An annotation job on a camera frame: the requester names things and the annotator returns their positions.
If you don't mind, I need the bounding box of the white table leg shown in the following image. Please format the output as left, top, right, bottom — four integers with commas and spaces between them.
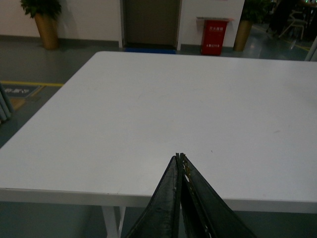
102, 206, 126, 238

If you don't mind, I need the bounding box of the grey curtain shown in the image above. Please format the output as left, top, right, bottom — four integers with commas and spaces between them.
0, 84, 14, 123

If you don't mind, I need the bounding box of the dark floor sign mat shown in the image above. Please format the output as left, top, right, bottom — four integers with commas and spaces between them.
3, 84, 40, 99

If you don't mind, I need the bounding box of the potted plant gold pot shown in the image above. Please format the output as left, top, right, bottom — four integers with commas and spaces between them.
20, 0, 61, 50
233, 0, 271, 52

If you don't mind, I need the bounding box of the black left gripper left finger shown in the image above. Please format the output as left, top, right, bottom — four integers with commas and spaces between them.
126, 153, 183, 238

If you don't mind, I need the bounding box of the red fire extinguisher box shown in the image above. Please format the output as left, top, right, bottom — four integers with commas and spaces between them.
196, 17, 234, 56

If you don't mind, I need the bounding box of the grey door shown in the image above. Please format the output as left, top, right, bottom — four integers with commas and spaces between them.
119, 0, 182, 50

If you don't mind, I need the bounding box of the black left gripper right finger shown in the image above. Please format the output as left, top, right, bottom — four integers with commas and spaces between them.
180, 153, 256, 238

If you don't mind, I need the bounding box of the left potted plant gold pot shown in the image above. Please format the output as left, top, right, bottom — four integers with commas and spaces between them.
20, 0, 61, 50

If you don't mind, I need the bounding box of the blue floor mat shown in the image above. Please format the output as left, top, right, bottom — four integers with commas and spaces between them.
124, 48, 176, 54

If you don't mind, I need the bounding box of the white chair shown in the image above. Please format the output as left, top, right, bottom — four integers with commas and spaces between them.
278, 10, 307, 40

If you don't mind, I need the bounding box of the right potted plant gold pot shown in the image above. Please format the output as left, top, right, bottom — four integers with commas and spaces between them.
233, 0, 271, 52

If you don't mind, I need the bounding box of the seated person in black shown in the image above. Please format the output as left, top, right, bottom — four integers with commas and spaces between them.
267, 0, 310, 34

